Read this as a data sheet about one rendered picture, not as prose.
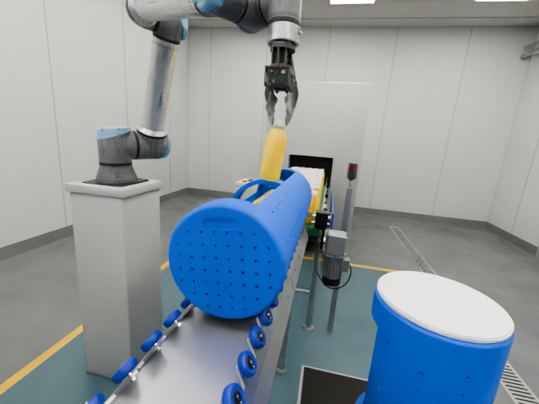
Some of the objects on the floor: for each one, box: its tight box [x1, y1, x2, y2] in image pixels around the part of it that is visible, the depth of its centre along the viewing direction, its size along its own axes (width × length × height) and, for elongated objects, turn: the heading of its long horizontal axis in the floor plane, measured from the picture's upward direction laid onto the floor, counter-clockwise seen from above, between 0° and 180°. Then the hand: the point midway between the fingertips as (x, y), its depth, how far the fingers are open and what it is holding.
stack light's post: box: [326, 187, 353, 334], centre depth 193 cm, size 4×4×110 cm
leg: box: [276, 305, 292, 374], centre depth 161 cm, size 6×6×63 cm
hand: (279, 120), depth 83 cm, fingers closed on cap, 4 cm apart
